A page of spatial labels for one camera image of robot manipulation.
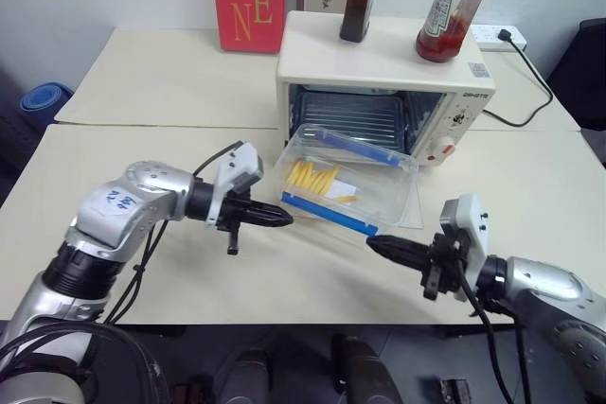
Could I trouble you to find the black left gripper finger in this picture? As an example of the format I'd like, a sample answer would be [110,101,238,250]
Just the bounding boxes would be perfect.
[250,213,295,229]
[248,200,294,220]

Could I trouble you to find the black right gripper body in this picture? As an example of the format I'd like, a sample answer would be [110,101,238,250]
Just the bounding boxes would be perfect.
[420,232,468,302]

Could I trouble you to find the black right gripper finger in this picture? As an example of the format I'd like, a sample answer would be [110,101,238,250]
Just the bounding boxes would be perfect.
[365,239,430,272]
[373,234,433,256]

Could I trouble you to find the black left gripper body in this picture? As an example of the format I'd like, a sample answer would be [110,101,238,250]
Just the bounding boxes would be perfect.
[217,184,255,256]

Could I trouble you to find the glass toaster oven door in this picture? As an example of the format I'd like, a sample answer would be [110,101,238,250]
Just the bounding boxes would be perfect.
[274,138,425,231]

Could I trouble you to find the clear food container blue clips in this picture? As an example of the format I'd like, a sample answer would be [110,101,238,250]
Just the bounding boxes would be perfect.
[273,122,420,237]

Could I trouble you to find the cream oven timer knob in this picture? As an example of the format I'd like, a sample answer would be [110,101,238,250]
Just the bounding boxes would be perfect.
[433,134,458,157]

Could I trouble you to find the dark oven baking tray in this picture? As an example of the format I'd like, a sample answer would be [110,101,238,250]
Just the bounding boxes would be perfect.
[294,91,406,150]

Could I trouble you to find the cream toaster oven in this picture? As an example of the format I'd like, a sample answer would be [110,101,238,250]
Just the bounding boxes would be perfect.
[276,9,497,171]

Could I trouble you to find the yellow fries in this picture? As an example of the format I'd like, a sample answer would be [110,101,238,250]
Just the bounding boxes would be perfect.
[286,160,343,195]

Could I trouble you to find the white paper slip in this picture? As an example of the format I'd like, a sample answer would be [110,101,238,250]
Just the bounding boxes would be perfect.
[325,181,362,203]

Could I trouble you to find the red furniture book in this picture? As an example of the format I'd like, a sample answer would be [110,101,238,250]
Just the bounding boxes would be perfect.
[209,0,289,54]

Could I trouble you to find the blue round stool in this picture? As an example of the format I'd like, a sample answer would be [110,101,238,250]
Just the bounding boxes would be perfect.
[19,83,78,113]

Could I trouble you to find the white power strip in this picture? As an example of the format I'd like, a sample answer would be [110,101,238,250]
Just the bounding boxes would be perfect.
[470,23,528,52]

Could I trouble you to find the ketchup bottle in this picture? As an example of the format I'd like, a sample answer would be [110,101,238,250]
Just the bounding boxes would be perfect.
[415,0,503,64]

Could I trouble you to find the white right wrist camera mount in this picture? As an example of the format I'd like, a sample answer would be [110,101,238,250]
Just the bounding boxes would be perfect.
[438,193,491,304]

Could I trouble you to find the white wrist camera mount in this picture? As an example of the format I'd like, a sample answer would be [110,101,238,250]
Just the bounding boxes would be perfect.
[206,141,264,231]
[438,193,491,304]

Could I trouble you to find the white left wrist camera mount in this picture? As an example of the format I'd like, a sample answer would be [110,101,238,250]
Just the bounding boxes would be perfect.
[206,141,264,231]

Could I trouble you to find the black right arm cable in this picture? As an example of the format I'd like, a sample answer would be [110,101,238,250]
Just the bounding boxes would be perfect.
[454,256,536,404]

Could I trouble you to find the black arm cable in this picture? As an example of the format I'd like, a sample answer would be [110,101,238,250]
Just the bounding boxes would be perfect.
[101,140,245,327]
[454,256,536,404]

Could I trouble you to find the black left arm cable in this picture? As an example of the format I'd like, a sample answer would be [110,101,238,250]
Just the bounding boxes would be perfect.
[101,140,245,327]

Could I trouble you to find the black oven power cord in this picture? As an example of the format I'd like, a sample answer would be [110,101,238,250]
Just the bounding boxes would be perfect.
[481,38,555,129]

